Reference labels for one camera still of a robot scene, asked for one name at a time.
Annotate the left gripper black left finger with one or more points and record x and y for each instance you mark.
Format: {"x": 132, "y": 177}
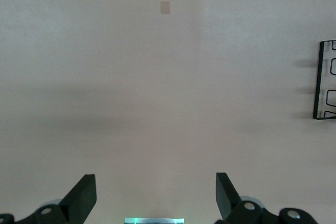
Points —
{"x": 78, "y": 200}

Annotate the small brown tape patch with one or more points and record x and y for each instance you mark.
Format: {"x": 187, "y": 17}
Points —
{"x": 165, "y": 7}

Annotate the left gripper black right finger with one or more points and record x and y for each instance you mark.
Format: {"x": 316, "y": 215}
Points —
{"x": 228, "y": 200}

